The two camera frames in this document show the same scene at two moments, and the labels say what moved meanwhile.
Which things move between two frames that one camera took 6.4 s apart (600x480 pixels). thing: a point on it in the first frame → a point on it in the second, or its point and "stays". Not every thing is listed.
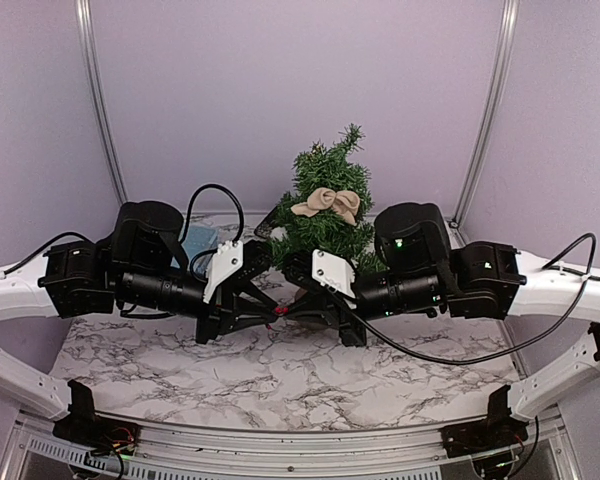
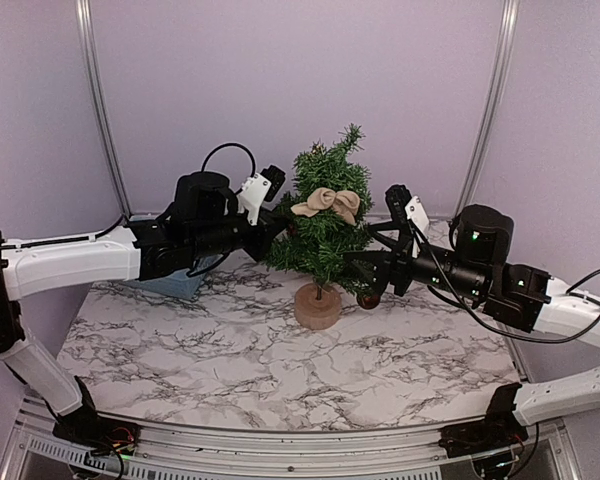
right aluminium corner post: (504, 56) stays
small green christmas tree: (333, 166) stays
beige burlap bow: (345, 202) stays
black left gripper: (222, 320) → (268, 230)
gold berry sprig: (317, 148) stays
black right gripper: (337, 314) → (385, 260)
